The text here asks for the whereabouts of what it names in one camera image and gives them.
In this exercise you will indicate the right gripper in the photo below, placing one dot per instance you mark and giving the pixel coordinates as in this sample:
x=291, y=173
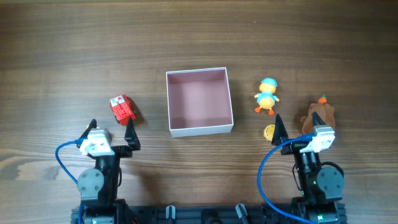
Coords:
x=292, y=148

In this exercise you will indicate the brown plush bear toy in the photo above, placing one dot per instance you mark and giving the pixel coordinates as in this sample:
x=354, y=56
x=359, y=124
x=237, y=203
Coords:
x=325, y=112

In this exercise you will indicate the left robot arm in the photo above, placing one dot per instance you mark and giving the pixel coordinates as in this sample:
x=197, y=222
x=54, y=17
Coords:
x=98, y=186

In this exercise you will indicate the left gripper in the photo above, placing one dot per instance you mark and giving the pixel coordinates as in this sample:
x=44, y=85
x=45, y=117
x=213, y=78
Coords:
x=124, y=150

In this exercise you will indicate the red toy fire truck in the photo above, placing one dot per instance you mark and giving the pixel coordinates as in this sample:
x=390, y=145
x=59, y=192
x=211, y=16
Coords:
x=122, y=109

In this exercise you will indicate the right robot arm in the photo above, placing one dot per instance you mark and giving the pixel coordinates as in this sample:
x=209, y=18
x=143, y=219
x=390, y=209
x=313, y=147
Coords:
x=321, y=183

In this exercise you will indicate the yellow duck toy blue hat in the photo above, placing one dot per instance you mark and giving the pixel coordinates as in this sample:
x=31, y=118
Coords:
x=266, y=98

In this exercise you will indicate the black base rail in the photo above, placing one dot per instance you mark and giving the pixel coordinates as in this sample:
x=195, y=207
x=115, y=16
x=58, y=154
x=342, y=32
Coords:
x=238, y=214

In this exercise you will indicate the yellow round slice toy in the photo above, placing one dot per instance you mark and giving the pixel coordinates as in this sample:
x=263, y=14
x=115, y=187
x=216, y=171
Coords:
x=269, y=132

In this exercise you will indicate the white box pink interior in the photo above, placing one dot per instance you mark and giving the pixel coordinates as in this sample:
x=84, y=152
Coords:
x=199, y=102

